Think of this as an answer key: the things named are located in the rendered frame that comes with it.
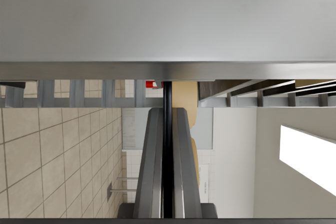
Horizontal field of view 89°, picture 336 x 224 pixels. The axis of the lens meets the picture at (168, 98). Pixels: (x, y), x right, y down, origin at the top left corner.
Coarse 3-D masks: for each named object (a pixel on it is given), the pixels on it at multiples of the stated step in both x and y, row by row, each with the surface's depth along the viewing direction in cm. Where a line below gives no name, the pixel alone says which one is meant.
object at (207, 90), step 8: (216, 80) 30; (224, 80) 26; (232, 80) 23; (240, 80) 20; (248, 80) 18; (256, 80) 18; (200, 88) 45; (208, 88) 36; (216, 88) 30; (224, 88) 26; (232, 88) 24; (200, 96) 45; (208, 96) 36
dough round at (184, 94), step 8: (176, 88) 12; (184, 88) 12; (192, 88) 12; (176, 96) 12; (184, 96) 12; (192, 96) 12; (176, 104) 12; (184, 104) 12; (192, 104) 12; (192, 112) 12; (192, 120) 12
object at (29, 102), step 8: (0, 104) 51; (24, 104) 51; (32, 104) 51; (56, 104) 50; (64, 104) 50; (88, 104) 50; (96, 104) 50; (120, 104) 50; (128, 104) 50; (152, 104) 50; (160, 104) 50; (208, 104) 50; (216, 104) 50; (224, 104) 50; (240, 104) 50; (248, 104) 50; (256, 104) 50; (272, 104) 50; (280, 104) 50; (304, 104) 50; (312, 104) 50
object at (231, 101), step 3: (228, 93) 49; (228, 96) 49; (228, 99) 49; (231, 99) 50; (234, 99) 50; (228, 102) 49; (231, 102) 50; (234, 102) 50; (228, 105) 49; (231, 105) 50; (234, 105) 50; (237, 105) 50
